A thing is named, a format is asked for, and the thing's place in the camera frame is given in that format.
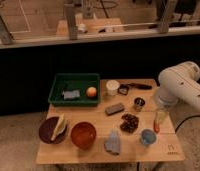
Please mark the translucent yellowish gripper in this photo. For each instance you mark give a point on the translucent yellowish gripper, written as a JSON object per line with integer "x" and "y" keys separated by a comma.
{"x": 161, "y": 115}

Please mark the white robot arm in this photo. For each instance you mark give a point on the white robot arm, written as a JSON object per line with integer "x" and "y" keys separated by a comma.
{"x": 179, "y": 82}

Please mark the small metal cup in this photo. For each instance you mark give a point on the small metal cup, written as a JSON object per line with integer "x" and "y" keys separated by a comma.
{"x": 138, "y": 104}

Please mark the white paper cup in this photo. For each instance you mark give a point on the white paper cup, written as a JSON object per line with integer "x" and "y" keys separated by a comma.
{"x": 112, "y": 87}

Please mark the blue ceramic mug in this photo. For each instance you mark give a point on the blue ceramic mug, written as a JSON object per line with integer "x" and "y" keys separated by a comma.
{"x": 148, "y": 137}

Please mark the wooden table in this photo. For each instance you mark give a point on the wooden table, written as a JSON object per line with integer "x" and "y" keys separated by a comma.
{"x": 166, "y": 147}

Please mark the dark grey rectangular block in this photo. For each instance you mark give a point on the dark grey rectangular block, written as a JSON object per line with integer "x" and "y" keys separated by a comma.
{"x": 110, "y": 110}

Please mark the small black square box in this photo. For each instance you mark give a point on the small black square box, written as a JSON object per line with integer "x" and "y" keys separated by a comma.
{"x": 123, "y": 89}

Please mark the light blue crumpled cloth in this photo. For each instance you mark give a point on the light blue crumpled cloth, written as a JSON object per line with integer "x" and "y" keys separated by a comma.
{"x": 112, "y": 143}

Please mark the peach apple fruit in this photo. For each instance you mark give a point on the peach apple fruit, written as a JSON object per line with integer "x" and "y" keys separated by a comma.
{"x": 91, "y": 92}

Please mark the orange red bowl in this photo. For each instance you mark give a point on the orange red bowl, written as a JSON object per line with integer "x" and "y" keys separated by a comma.
{"x": 83, "y": 135}

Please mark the green plastic tray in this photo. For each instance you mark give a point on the green plastic tray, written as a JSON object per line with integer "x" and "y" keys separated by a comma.
{"x": 74, "y": 81}

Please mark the yellow banana slice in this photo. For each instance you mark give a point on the yellow banana slice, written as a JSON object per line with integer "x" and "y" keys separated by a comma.
{"x": 60, "y": 127}

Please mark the dark brown plate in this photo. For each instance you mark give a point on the dark brown plate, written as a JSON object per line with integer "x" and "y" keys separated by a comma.
{"x": 46, "y": 131}

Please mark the black handled tool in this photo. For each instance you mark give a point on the black handled tool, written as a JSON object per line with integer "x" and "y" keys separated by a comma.
{"x": 140, "y": 86}

